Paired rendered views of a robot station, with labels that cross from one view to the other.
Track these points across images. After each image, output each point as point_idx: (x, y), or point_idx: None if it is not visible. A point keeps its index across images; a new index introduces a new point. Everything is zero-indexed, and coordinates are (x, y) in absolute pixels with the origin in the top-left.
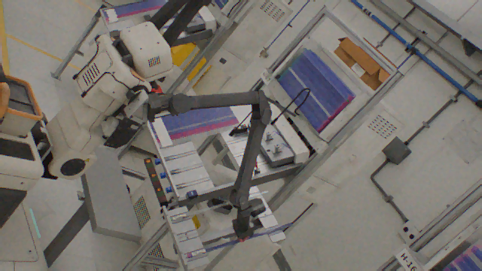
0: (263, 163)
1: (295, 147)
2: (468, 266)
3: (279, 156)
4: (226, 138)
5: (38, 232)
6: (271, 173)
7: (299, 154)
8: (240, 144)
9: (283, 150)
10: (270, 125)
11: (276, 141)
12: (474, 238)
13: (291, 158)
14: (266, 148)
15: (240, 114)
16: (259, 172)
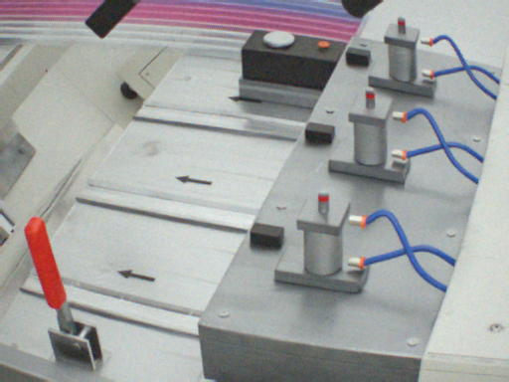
0: (194, 329)
1: (478, 295)
2: None
3: (296, 321)
4: (172, 89)
5: None
6: None
7: (447, 365)
8: (212, 147)
9: (381, 292)
10: (478, 104)
11: (403, 208)
12: None
13: (398, 379)
14: (277, 220)
15: (409, 25)
16: (82, 358)
